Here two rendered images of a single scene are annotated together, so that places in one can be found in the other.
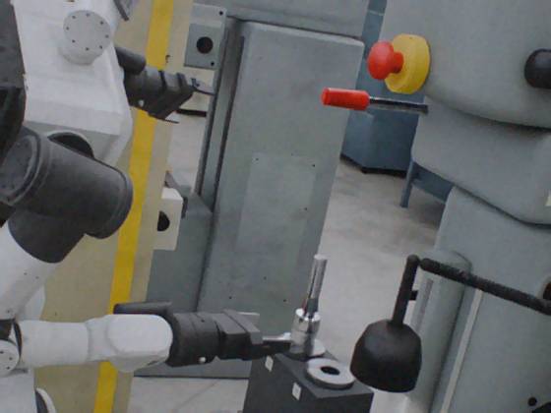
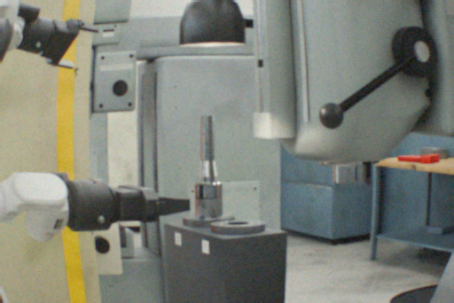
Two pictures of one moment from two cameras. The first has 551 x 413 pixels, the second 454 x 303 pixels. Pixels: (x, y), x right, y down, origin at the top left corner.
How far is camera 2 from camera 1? 0.52 m
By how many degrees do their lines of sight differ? 15
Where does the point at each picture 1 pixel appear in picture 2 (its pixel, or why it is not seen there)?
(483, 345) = (316, 34)
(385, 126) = (345, 194)
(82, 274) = (43, 286)
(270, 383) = (183, 257)
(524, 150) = not seen: outside the picture
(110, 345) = (17, 195)
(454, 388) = (307, 88)
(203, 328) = (95, 187)
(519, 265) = not seen: outside the picture
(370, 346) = (189, 11)
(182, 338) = (77, 195)
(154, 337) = (51, 190)
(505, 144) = not seen: outside the picture
